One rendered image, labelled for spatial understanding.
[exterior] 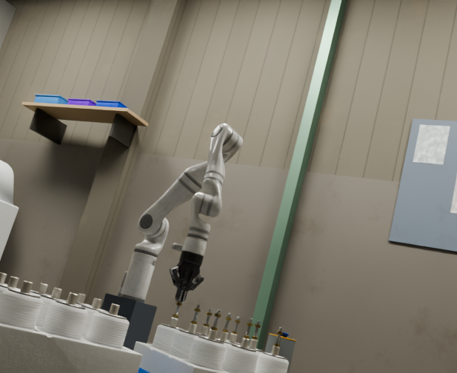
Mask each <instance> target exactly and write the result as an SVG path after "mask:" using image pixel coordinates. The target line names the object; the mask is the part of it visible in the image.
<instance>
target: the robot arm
mask: <svg viewBox="0 0 457 373"><path fill-rule="evenodd" d="M242 144H243V139H242V137H241V136H240V135H239V134H238V133H237V132H236V131H235V130H234V129H232V128H231V127H230V126H229V125H227V124H220V125H218V126H217V127H216V128H215V129H214V130H213V132H212V134H211V136H210V145H209V152H208V161H205V162H203V163H200V164H196V165H194V166H191V167H188V168H187V169H186V170H185V171H184V172H183V173H182V174H181V175H180V176H179V177H178V178H177V180H176V181H175V182H174V183H173V185H172V186H171V187H170V188H169V189H168V190H167V191H166V192H165V193H164V194H163V195H162V196H161V197H160V198H159V199H158V200H157V201H156V202H155V203H154V204H153V205H152V206H151V207H150V208H149V209H147V210H146V211H145V212H144V213H143V214H142V216H141V217H140V218H139V222H138V229H139V231H140V232H141V233H142V234H144V235H145V236H144V240H143V241H142V242H141V243H138V244H136V245H135V248H134V250H133V251H134V252H133V255H132V258H131V261H130V265H129V268H128V270H127V271H125V273H124V277H123V279H122V282H121V286H120V289H119V293H118V296H119V297H122V298H127V299H130V300H135V301H138V302H141V303H144V301H145V298H146V295H147V291H148V288H149V285H150V281H151V278H152V275H153V270H154V268H155V265H156V261H157V257H158V255H159V253H160V251H161V250H162V248H163V245H164V242H165V240H166V237H167V233H168V229H169V223H168V220H167V219H166V218H165V217H166V216H167V215H168V214H169V213H170V212H171V211H172V210H173V209H175V208H176V207H177V206H180V205H182V204H184V203H185V202H187V201H189V200H190V199H192V200H191V220H190V227H189V230H188V233H187V237H186V239H185V242H184V245H180V244H177V243H174V244H173V245H172V249H175V250H177V251H180V252H181V256H180V258H179V263H178V264H177V267H175V268H173V269H172V268H170V275H171V278H172V281H173V285H174V286H176V287H177V292H176V296H175V299H176V301H179V302H180V301H181V302H182V303H183V302H184V301H185V300H186V297H187V292H188V291H190V290H194V289H195V288H196V287H197V286H198V285H199V284H200V283H201V282H202V281H203V280H204V278H202V277H201V275H200V274H199V273H200V266H201V264H202V261H203V258H204V253H205V250H206V246H207V239H208V237H209V234H210V225H209V224H208V223H206V222H204V221H202V220H201V219H200V218H199V214H202V215H206V216H210V217H213V218H214V217H217V216H218V215H219V214H220V213H221V209H222V201H221V188H222V185H223V183H224V177H225V169H224V164H225V163H226V162H227V161H228V160H230V159H231V158H232V157H233V156H234V155H235V154H236V153H237V152H238V150H239V149H240V148H241V145H242ZM201 189H202V190H203V192H204V193H202V192H199V191H200V190H201ZM205 193H206V194H205ZM178 274H179V276H178ZM194 278H195V280H193V279H194Z"/></svg>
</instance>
